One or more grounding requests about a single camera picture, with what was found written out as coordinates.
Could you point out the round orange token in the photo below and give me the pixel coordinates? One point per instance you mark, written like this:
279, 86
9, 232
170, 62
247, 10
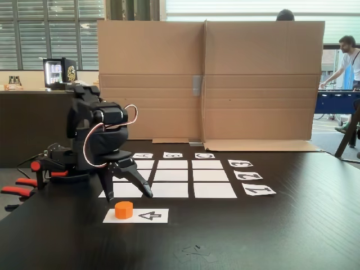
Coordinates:
123, 210

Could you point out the white paper grid square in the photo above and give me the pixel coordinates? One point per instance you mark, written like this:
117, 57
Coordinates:
207, 164
171, 175
126, 191
210, 175
171, 190
147, 172
214, 190
172, 164
146, 164

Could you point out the paper label letter A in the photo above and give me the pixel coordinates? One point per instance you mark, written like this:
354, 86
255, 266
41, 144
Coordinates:
135, 156

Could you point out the paper label letter B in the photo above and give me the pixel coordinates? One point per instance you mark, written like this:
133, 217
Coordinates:
166, 155

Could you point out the white arrow paper sheet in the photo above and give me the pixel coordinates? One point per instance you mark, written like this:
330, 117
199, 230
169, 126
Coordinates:
152, 216

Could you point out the white plastic bag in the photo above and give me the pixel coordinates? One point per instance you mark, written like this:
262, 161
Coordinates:
83, 83

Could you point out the paper label letter C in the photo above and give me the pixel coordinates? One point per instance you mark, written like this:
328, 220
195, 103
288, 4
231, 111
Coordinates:
198, 155

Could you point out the red black table clamp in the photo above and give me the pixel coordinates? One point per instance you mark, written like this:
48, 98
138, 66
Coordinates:
35, 166

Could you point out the black mini fridge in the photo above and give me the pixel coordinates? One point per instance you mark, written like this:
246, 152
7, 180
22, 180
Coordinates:
70, 73

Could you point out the dark wooden counter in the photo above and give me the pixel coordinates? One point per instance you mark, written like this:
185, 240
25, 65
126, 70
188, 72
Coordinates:
22, 126

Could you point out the clear tape scraps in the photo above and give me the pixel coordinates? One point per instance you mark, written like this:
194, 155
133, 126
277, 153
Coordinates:
194, 253

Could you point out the paper label number 3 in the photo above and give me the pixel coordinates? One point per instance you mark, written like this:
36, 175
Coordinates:
232, 163

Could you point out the paper label number 2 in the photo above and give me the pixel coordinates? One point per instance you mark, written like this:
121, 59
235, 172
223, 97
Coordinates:
239, 175

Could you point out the grey window blinds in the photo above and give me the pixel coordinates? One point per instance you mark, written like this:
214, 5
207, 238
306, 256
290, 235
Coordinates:
62, 42

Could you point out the brown bottle pack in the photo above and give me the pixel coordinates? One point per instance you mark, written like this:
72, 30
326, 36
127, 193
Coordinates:
15, 81

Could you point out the orange white box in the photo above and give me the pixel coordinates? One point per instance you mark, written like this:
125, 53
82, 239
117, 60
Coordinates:
11, 87

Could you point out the paper label number 1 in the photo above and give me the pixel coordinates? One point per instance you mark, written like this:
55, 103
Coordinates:
264, 192

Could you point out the large brown cardboard screen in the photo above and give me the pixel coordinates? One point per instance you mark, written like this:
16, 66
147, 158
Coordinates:
253, 56

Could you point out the white roller blind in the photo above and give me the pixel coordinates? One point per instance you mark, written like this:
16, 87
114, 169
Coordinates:
225, 8

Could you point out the blue foosball table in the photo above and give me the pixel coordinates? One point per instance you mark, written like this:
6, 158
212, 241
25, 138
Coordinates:
332, 104

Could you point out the dark wooden stand leg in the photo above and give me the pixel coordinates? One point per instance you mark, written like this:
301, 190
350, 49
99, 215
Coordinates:
346, 135

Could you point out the person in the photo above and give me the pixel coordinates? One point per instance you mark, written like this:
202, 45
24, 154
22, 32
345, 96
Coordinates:
350, 64
285, 15

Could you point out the grey duct tape strip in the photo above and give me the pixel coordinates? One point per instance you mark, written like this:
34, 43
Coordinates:
197, 85
196, 144

